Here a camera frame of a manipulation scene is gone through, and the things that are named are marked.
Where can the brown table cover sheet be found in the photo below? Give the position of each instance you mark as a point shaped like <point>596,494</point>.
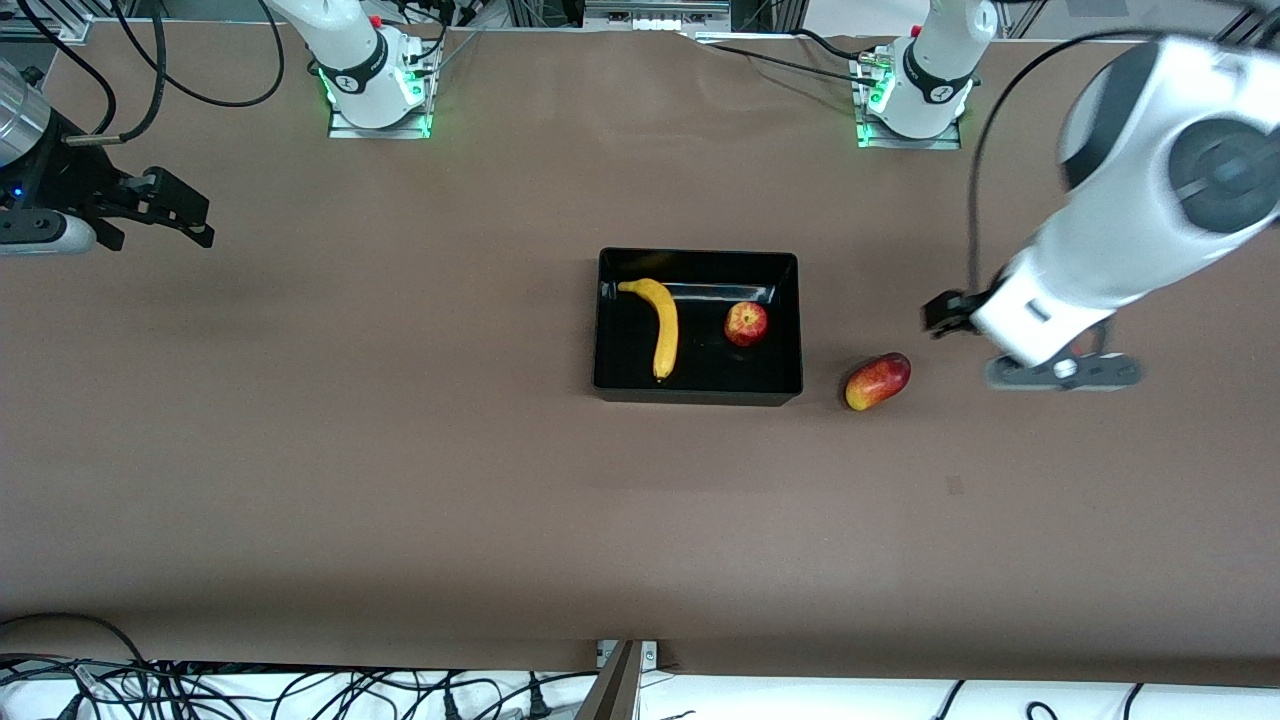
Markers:
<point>640,500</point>

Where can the small metal bracket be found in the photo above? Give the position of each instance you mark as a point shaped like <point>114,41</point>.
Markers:
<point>648,655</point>

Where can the white power strip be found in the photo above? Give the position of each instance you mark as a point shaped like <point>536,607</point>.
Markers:
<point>655,20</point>

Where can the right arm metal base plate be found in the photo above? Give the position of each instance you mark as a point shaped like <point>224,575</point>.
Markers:
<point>380,132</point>

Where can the red yellow apple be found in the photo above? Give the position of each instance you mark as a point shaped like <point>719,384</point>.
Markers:
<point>746,325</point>

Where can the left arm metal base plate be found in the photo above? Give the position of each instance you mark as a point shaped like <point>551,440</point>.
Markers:
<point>910,143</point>

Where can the black plastic box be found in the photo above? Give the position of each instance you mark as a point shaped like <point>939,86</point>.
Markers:
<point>700,375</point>

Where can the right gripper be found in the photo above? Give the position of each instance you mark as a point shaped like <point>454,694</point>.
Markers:
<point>72,178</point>

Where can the aluminium profile post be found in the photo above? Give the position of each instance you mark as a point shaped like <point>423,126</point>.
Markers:
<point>612,690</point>

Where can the yellow banana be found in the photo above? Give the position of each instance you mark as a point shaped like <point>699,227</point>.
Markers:
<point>665,330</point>

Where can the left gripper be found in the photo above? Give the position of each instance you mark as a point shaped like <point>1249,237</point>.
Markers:
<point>947,312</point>

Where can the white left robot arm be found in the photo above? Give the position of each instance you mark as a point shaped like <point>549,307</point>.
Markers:
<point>1150,180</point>

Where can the aluminium frame rail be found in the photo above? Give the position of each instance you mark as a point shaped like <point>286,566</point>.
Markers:
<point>40,25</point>

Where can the red yellow mango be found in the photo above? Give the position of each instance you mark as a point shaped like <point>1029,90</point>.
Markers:
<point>878,381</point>

